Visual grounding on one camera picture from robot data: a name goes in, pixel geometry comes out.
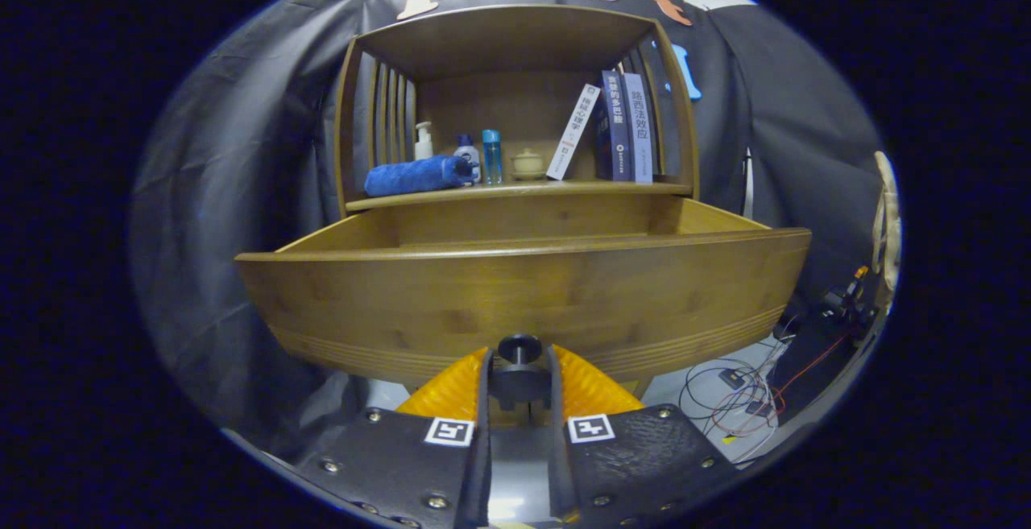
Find white book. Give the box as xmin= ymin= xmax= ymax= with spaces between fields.
xmin=546 ymin=83 xmax=602 ymax=181

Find black equipment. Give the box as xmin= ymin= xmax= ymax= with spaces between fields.
xmin=822 ymin=266 xmax=879 ymax=329

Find light purple book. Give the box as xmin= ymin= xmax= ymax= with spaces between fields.
xmin=622 ymin=72 xmax=655 ymax=184

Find white bottle with blue cap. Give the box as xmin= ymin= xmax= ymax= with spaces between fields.
xmin=453 ymin=134 xmax=482 ymax=184

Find wooden cabinet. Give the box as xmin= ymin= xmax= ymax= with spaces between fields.
xmin=334 ymin=4 xmax=700 ymax=220

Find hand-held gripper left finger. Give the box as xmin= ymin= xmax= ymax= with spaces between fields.
xmin=294 ymin=345 xmax=494 ymax=529

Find wooden countertop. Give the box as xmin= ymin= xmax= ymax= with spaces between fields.
xmin=345 ymin=179 xmax=694 ymax=212

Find dark blue book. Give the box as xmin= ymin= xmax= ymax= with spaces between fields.
xmin=596 ymin=70 xmax=633 ymax=182

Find clear blue bottle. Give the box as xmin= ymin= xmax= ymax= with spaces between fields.
xmin=482 ymin=129 xmax=503 ymax=185

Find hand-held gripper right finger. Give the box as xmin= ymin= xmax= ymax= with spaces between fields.
xmin=548 ymin=344 xmax=738 ymax=528

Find blue folded towel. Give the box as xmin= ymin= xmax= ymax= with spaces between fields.
xmin=364 ymin=155 xmax=476 ymax=197

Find tangle of thin cables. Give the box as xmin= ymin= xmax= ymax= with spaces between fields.
xmin=679 ymin=336 xmax=855 ymax=443

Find beige bag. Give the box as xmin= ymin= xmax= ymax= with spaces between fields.
xmin=872 ymin=151 xmax=901 ymax=292

